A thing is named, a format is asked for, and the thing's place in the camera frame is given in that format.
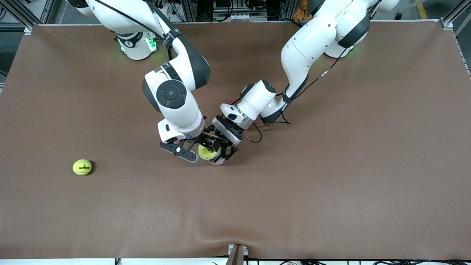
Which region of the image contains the white power strip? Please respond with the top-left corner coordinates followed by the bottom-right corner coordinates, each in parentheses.
top-left (229, 13), bottom-right (267, 21)

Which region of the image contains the brown table mat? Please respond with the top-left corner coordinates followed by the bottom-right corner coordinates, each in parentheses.
top-left (0, 21), bottom-right (471, 260)

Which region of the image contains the metal table edge bracket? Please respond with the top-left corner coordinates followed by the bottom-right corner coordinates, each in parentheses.
top-left (228, 244), bottom-right (249, 257)

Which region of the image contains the yellow Wilson three tennis ball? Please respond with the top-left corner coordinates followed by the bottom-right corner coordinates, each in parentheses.
top-left (72, 159), bottom-right (93, 176)

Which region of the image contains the yellow Roland Garros tennis ball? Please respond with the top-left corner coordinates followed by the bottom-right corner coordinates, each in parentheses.
top-left (198, 144), bottom-right (218, 160)

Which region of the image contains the orange mesh bag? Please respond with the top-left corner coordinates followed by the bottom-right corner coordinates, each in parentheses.
top-left (293, 0), bottom-right (310, 21)

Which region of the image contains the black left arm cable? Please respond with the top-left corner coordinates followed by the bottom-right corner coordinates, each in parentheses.
top-left (232, 46), bottom-right (352, 145)

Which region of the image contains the brown wooden strut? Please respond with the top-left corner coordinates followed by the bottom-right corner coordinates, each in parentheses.
top-left (228, 245), bottom-right (245, 265)

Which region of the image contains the Wilson tennis ball can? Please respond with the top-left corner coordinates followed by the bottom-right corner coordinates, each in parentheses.
top-left (197, 144), bottom-right (224, 165)

